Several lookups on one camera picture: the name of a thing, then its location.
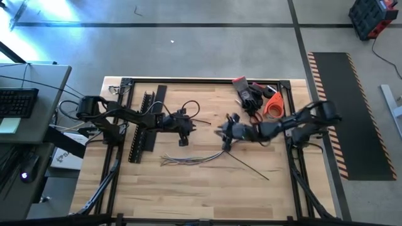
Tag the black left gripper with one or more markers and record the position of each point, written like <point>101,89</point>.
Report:
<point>176,122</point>

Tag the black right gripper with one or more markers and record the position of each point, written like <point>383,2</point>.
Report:
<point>240,132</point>

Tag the black duct cover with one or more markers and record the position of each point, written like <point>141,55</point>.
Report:
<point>160,97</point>

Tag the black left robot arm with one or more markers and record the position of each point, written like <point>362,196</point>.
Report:
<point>125,113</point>

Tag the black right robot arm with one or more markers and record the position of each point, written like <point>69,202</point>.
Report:
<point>282,122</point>

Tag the black work glove red cuff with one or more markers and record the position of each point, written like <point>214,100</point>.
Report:
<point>258,97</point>
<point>245,92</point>

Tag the black tape roll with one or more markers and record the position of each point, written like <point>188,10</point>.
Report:
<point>264,93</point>

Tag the orange tape dispenser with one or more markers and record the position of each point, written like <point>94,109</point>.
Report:
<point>278,100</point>

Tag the black desk support bar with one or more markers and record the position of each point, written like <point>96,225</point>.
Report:
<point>63,142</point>

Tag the white cardboard box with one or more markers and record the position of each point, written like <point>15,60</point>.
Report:
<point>63,160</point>

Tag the black hazard-striped floor mat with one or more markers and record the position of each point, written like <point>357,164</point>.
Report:
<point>358,125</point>

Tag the light gray desk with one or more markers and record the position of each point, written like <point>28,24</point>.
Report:
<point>47,78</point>

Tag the small metal floor fitting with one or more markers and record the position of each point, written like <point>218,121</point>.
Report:
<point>45,199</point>

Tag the black computer mouse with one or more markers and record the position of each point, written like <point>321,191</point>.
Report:
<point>29,169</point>

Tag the black keyboard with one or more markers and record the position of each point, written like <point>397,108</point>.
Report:
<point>15,102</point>

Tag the pale green note pad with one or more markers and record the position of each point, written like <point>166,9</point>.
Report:
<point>9,125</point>

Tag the black and red tool case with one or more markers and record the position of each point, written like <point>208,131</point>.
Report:
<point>367,15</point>

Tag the black diagonal pole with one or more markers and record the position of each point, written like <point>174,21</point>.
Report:
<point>12,53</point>

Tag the dark gray desk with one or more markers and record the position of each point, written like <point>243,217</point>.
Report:
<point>12,201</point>

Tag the black aluminium table frame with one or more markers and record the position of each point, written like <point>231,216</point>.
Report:
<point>204,81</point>

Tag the gray metal floor rail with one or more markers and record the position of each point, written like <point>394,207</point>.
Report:
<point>389,100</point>

